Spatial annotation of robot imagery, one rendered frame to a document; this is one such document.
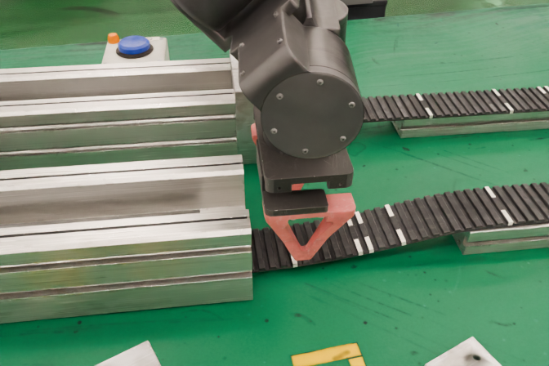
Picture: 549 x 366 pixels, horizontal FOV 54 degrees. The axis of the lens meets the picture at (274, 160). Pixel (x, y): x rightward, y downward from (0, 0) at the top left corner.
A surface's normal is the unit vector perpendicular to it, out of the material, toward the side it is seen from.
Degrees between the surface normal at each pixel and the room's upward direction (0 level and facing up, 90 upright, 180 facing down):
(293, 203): 0
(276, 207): 0
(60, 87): 90
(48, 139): 90
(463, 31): 0
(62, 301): 90
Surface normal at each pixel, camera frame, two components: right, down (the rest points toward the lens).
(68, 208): 0.12, 0.61
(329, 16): 0.00, -0.79
